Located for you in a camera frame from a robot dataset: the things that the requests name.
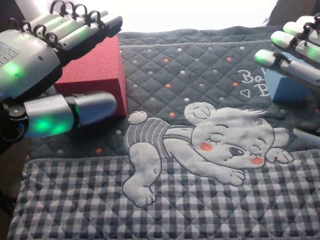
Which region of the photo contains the blue foam block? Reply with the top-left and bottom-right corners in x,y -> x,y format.
264,56 -> 312,103

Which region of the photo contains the grey quilt with printed bear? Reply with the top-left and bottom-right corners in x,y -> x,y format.
7,23 -> 320,240

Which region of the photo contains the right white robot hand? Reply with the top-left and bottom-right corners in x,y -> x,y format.
254,14 -> 320,145

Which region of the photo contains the red cube box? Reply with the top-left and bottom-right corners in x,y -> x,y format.
53,34 -> 128,118

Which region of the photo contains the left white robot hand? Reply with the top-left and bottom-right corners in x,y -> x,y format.
0,0 -> 124,139

